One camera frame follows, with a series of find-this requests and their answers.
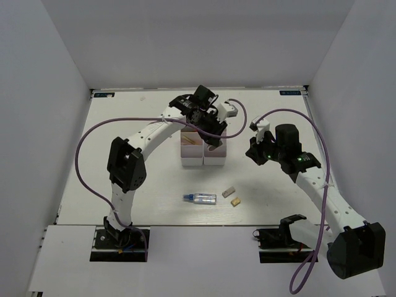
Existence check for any tan eraser block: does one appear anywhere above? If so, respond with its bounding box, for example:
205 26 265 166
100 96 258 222
230 197 241 207

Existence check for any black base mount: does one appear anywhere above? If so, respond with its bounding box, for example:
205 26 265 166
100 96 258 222
252 214 319 264
90 228 147 263

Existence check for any white compartment organizer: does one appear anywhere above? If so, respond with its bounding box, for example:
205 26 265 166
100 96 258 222
203 139 227 166
180 129 204 167

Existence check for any grey eraser block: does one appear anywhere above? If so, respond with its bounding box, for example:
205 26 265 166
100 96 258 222
222 186 235 198

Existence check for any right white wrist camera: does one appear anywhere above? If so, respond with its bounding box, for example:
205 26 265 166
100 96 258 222
249 116 270 143

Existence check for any left blue table label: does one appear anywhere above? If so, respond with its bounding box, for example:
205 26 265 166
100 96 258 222
93 92 115 98

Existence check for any yellow thin marker pen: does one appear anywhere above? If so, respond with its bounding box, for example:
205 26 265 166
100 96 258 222
181 135 197 145

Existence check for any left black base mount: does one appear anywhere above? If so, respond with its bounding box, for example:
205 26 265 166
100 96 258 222
90 228 147 263

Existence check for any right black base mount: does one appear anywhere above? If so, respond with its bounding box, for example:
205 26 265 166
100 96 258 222
252 214 319 264

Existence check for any right blue table label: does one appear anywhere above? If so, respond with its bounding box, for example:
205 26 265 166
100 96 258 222
279 90 301 96

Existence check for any right white compartment organizer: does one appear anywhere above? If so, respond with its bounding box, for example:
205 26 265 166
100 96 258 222
203 139 227 166

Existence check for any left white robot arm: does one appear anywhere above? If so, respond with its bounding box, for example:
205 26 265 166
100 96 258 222
104 85 238 247

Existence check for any blue table label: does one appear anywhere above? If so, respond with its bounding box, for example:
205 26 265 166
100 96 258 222
93 92 115 98
279 90 301 96

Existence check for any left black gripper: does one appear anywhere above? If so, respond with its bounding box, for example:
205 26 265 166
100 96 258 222
192 110 228 147

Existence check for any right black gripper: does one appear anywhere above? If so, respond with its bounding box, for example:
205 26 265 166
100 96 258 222
246 131 285 165

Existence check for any blue clear spray bottle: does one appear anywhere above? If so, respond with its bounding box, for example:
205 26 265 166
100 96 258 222
183 193 217 205

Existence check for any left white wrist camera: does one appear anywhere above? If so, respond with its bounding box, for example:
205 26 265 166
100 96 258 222
216 101 238 123

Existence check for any left white compartment organizer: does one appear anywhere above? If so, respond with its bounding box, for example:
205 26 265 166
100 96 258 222
180 129 204 167

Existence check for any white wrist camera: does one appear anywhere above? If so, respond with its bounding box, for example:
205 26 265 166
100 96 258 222
249 116 270 143
216 101 238 123

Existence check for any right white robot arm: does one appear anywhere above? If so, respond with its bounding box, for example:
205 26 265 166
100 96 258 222
246 120 385 279

